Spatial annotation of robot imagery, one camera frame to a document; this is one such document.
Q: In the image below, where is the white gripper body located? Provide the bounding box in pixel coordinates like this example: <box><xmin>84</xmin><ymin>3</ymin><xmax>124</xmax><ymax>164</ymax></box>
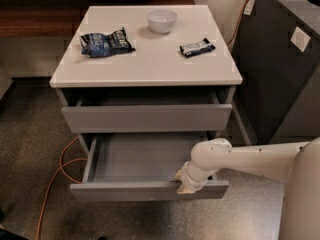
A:
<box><xmin>180</xmin><ymin>161</ymin><xmax>214</xmax><ymax>193</ymax></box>

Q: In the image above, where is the grey drawer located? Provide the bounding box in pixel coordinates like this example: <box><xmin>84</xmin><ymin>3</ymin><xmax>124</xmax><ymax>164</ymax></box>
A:
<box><xmin>70</xmin><ymin>132</ymin><xmax>229</xmax><ymax>202</ymax></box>
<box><xmin>62</xmin><ymin>97</ymin><xmax>232</xmax><ymax>133</ymax></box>

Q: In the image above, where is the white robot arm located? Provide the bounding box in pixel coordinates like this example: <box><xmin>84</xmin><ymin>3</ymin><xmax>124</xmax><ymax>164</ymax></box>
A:
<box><xmin>176</xmin><ymin>138</ymin><xmax>320</xmax><ymax>240</ymax></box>

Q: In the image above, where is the grey top drawer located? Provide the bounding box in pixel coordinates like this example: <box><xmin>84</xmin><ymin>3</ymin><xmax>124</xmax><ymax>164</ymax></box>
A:
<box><xmin>62</xmin><ymin>97</ymin><xmax>232</xmax><ymax>133</ymax></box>

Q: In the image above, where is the grey drawer cabinet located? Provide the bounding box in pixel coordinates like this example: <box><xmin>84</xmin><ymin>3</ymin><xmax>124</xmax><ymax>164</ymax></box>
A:
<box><xmin>49</xmin><ymin>4</ymin><xmax>244</xmax><ymax>145</ymax></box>

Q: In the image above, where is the small dark snack packet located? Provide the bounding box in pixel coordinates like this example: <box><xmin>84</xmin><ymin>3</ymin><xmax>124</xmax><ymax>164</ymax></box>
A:
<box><xmin>180</xmin><ymin>38</ymin><xmax>216</xmax><ymax>58</ymax></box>

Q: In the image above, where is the dark grey bin cabinet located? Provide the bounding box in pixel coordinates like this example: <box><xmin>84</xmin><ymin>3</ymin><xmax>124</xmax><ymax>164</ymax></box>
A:
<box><xmin>232</xmin><ymin>0</ymin><xmax>320</xmax><ymax>144</ymax></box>

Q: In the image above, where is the white bowl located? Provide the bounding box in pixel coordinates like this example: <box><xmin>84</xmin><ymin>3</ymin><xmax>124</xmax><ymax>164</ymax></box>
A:
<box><xmin>147</xmin><ymin>9</ymin><xmax>177</xmax><ymax>34</ymax></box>

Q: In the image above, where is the blue chip bag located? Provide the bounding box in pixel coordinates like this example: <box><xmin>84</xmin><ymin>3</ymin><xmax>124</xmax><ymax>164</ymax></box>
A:
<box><xmin>80</xmin><ymin>28</ymin><xmax>135</xmax><ymax>58</ymax></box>

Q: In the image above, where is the white label sticker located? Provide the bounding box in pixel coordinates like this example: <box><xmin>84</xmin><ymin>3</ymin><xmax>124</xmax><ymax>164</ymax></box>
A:
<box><xmin>290</xmin><ymin>27</ymin><xmax>311</xmax><ymax>52</ymax></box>

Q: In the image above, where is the wooden bench shelf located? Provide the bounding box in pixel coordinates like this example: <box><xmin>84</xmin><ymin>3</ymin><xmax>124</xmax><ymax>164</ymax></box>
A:
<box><xmin>0</xmin><ymin>0</ymin><xmax>195</xmax><ymax>37</ymax></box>

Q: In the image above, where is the orange floor cable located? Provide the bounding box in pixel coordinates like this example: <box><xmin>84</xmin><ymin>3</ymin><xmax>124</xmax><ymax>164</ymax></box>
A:
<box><xmin>35</xmin><ymin>136</ymin><xmax>88</xmax><ymax>240</ymax></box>

